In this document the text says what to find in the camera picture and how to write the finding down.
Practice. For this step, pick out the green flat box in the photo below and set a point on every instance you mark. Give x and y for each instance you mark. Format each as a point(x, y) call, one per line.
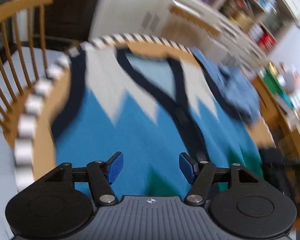
point(273, 82)

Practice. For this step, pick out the white open shelf unit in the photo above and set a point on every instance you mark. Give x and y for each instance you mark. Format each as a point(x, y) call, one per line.
point(255, 7)

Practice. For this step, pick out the blue denim jeans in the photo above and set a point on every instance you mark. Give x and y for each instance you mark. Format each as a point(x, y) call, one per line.
point(235, 90)

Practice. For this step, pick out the white drawer cabinet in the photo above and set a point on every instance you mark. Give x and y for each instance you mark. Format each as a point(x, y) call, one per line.
point(120, 10)

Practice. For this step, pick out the wooden spindle chair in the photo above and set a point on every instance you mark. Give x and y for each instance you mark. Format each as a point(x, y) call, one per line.
point(22, 2)

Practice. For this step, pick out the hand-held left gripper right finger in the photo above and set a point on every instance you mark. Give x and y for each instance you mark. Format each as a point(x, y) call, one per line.
point(186, 167)

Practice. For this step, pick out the wooden side cabinet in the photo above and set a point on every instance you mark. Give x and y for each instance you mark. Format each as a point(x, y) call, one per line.
point(285, 127)

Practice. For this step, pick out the blue knit sweater vest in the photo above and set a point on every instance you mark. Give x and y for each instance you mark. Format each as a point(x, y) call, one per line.
point(140, 142)

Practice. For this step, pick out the black cloth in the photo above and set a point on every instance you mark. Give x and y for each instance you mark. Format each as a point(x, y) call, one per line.
point(275, 170)

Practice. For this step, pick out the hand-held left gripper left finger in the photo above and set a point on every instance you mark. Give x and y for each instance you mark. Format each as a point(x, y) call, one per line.
point(116, 166)

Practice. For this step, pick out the red patterned box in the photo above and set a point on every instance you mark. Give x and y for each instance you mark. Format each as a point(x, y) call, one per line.
point(266, 41)

